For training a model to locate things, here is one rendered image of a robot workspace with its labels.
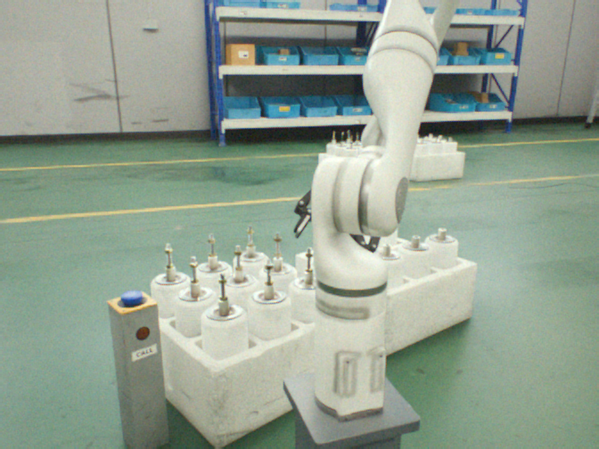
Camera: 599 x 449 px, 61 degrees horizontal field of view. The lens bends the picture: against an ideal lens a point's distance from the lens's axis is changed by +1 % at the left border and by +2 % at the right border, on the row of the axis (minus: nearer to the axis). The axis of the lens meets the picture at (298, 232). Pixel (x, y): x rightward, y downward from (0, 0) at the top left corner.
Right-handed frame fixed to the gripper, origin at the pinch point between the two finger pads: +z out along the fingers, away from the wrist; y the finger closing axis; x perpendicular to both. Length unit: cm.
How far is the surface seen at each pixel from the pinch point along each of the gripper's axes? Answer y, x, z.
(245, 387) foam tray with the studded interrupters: 1.1, 39.0, 11.0
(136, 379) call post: -17.4, 36.7, 21.6
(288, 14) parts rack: -152, 223, -404
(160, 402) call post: -11.8, 42.8, 21.1
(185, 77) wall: -231, 325, -359
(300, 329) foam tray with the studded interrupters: 5.0, 38.0, -6.5
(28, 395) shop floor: -41, 70, 28
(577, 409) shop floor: 67, 33, -23
